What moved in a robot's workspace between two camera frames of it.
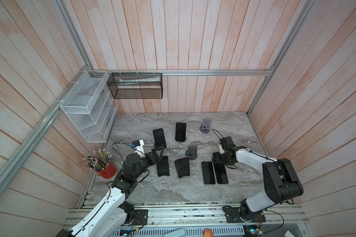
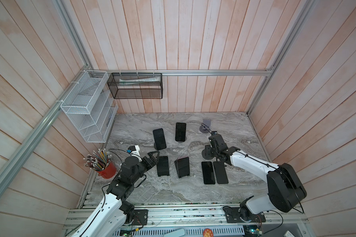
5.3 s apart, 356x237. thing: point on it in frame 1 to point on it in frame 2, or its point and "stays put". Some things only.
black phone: [207, 173] stays put
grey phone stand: [205, 128] stays put
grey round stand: [192, 152] to [207, 154]
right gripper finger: [218, 158] to [207, 153]
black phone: [159, 138] stays put
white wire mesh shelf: [90, 105] stays put
